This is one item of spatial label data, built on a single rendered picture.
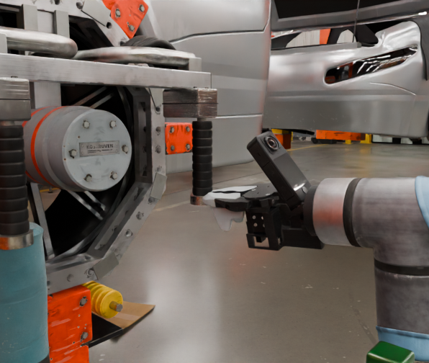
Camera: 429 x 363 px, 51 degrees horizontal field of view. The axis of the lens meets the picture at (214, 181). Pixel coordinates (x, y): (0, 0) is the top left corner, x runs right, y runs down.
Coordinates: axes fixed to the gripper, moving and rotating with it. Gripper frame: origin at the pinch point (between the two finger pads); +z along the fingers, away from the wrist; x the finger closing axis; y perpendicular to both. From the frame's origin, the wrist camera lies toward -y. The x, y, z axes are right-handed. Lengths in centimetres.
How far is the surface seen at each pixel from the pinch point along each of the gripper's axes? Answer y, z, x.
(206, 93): -15.8, 1.7, 6.8
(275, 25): -49, 178, 349
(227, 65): -20, 35, 60
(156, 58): -22.9, 5.0, 0.1
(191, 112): -13.2, 3.8, 4.2
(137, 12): -33.4, 21.6, 14.6
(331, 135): 100, 226, 544
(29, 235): -4.6, 4.8, -28.5
